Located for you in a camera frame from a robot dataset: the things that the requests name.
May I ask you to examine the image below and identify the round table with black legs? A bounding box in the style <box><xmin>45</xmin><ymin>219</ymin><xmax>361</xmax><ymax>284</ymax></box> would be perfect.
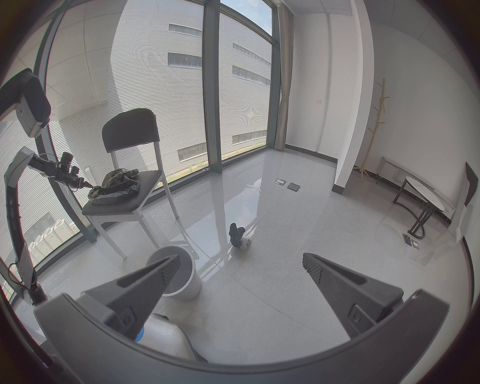
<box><xmin>392</xmin><ymin>176</ymin><xmax>457</xmax><ymax>241</ymax></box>

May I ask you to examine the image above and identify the wooden coat stand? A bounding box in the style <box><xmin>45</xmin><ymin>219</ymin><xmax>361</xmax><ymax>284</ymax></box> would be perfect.
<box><xmin>354</xmin><ymin>79</ymin><xmax>391</xmax><ymax>182</ymax></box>

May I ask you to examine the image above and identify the grey chair with white legs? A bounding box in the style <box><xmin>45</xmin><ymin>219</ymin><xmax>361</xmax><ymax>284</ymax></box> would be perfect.
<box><xmin>82</xmin><ymin>108</ymin><xmax>180</xmax><ymax>260</ymax></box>

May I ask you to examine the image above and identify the black plastic bag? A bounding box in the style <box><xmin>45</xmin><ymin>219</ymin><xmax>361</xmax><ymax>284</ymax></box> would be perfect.
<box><xmin>88</xmin><ymin>169</ymin><xmax>141</xmax><ymax>206</ymax></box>

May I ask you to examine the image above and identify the white trash bin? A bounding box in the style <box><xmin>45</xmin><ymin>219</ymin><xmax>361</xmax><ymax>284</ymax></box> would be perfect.
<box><xmin>145</xmin><ymin>245</ymin><xmax>202</xmax><ymax>302</ymax></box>

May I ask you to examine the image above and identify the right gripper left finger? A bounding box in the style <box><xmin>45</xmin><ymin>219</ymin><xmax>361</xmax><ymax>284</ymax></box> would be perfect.
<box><xmin>80</xmin><ymin>254</ymin><xmax>182</xmax><ymax>342</ymax></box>

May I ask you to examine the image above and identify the beige curtain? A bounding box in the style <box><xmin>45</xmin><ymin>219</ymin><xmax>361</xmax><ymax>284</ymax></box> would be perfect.
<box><xmin>274</xmin><ymin>5</ymin><xmax>294</xmax><ymax>151</ymax></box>

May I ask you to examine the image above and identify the window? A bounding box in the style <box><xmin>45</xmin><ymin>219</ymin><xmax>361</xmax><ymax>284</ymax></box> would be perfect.
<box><xmin>0</xmin><ymin>0</ymin><xmax>281</xmax><ymax>301</ymax></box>

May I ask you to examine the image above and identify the black plastic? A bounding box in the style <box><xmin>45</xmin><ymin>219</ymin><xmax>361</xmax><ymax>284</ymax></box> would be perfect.
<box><xmin>229</xmin><ymin>222</ymin><xmax>247</xmax><ymax>248</ymax></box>

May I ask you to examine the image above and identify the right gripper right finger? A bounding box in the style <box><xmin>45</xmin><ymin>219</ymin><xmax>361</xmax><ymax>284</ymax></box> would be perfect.
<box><xmin>302</xmin><ymin>252</ymin><xmax>405</xmax><ymax>340</ymax></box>

